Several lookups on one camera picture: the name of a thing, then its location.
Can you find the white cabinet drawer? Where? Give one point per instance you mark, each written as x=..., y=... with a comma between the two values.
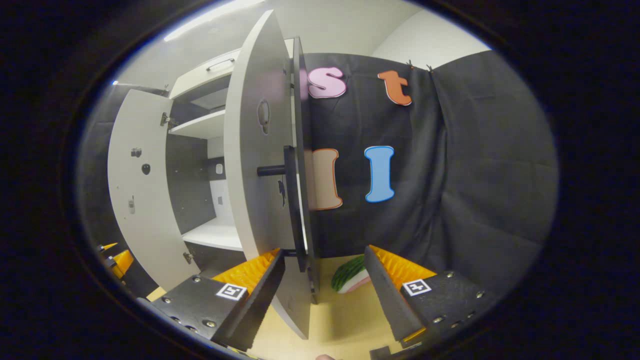
x=200, y=82

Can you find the white cabinet door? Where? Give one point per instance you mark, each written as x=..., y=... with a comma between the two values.
x=255, y=210
x=145, y=210

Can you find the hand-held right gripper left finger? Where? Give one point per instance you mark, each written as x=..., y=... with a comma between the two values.
x=260, y=305

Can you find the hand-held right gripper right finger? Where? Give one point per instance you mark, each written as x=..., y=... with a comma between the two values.
x=387, y=300

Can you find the white and grey cabinet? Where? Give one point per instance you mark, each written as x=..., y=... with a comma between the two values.
x=195, y=175

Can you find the watermelon slice toy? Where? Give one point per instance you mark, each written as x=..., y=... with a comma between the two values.
x=350, y=275

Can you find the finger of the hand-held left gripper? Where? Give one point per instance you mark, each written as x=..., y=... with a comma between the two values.
x=123, y=262
x=109, y=246

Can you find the black backdrop cloth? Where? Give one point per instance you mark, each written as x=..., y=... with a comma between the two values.
x=475, y=175

